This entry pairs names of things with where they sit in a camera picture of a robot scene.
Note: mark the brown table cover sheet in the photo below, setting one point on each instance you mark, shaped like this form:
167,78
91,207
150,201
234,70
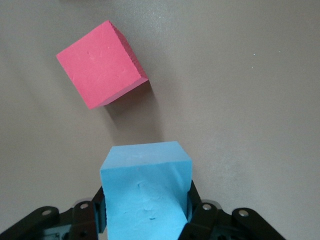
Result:
237,100

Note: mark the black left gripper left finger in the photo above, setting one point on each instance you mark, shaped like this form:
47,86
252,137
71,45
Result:
82,222

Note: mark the red foam cube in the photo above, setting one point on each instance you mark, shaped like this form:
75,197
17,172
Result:
100,67

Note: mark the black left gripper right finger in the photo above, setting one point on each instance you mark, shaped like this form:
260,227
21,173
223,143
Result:
205,222

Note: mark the light blue foam cube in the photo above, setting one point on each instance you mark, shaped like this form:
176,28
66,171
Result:
145,180

